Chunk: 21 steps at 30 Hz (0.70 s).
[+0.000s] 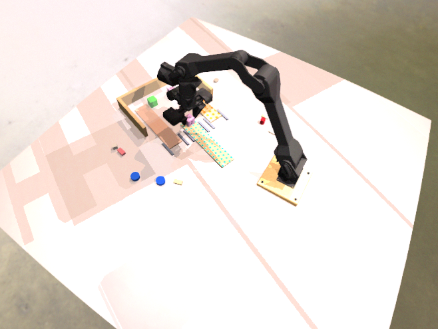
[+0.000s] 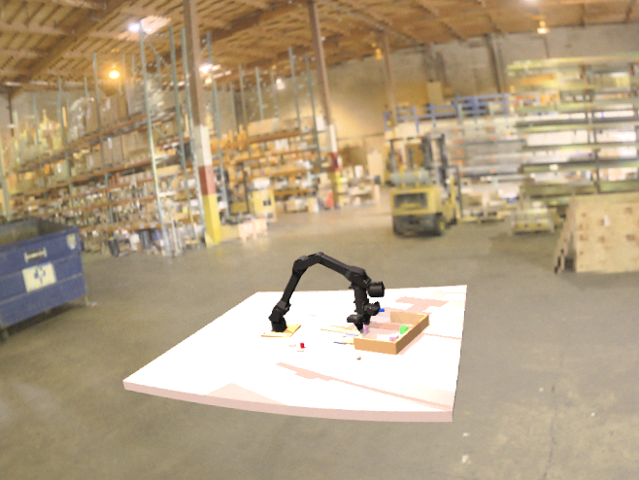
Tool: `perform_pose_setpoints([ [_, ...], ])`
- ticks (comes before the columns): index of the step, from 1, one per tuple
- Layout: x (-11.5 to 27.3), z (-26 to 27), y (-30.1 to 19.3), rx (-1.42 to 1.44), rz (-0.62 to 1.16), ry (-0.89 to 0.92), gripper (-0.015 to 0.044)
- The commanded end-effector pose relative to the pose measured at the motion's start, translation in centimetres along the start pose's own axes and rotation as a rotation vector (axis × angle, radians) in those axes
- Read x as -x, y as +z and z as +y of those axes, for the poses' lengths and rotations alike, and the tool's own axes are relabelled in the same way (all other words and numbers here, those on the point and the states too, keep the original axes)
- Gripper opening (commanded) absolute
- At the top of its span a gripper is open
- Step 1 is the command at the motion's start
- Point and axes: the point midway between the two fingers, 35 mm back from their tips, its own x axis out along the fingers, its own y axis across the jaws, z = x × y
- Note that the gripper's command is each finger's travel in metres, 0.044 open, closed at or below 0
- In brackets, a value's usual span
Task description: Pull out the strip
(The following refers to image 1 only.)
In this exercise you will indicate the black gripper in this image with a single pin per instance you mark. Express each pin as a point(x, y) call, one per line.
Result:
point(194, 103)

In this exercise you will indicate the small pink block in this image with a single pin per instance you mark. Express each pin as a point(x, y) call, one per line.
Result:
point(120, 150)

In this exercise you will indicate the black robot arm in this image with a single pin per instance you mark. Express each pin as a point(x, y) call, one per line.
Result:
point(265, 85)

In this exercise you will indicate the blue cylinder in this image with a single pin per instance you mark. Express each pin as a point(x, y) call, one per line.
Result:
point(160, 181)
point(135, 176)

